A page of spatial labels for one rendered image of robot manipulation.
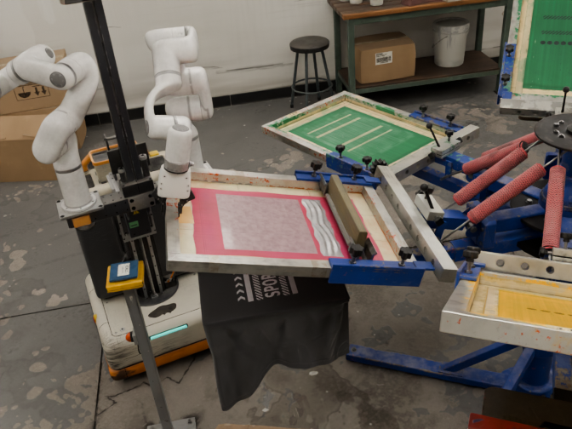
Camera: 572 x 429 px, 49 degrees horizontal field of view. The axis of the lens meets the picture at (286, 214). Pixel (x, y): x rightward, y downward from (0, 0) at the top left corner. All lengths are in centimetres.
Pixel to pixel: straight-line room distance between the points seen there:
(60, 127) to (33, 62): 21
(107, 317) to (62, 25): 318
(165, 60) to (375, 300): 198
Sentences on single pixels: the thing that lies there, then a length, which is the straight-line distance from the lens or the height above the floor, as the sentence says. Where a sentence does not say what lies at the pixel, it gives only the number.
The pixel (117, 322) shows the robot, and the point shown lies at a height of 28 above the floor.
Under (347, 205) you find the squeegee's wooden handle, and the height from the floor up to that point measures 118.
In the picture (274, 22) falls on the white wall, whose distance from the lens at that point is 582.
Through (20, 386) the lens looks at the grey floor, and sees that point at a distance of 350.
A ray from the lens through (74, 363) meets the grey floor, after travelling 349.
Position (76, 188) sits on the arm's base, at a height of 122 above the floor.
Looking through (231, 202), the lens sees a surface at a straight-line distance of 218.
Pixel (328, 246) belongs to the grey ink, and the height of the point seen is 111.
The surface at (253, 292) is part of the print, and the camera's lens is 213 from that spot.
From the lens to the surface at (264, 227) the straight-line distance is 207.
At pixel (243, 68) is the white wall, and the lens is 590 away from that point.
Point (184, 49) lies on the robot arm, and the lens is 206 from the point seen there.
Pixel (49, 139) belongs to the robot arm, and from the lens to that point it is 220.
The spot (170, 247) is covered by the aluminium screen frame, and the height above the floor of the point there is 127.
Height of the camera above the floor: 231
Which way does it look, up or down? 33 degrees down
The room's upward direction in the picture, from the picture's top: 5 degrees counter-clockwise
